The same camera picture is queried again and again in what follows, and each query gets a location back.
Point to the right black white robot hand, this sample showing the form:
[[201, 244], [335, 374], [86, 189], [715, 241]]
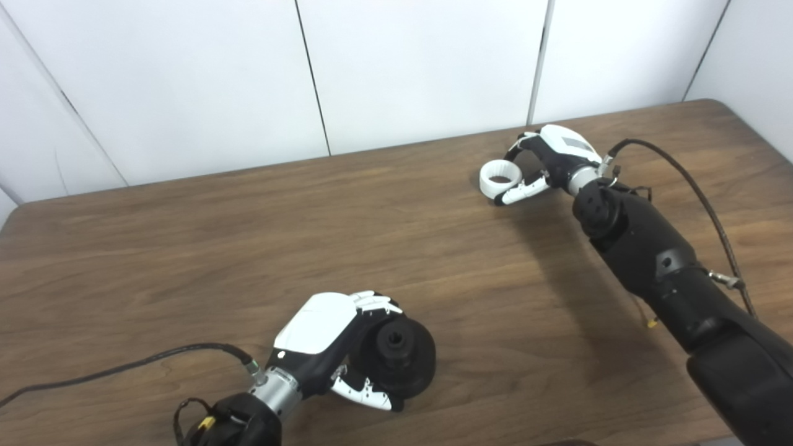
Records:
[[567, 155]]

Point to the round black plastic part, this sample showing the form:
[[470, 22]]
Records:
[[412, 368]]

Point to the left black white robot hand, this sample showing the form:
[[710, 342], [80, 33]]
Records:
[[319, 322]]

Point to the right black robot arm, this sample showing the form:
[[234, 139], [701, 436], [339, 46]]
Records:
[[669, 279]]

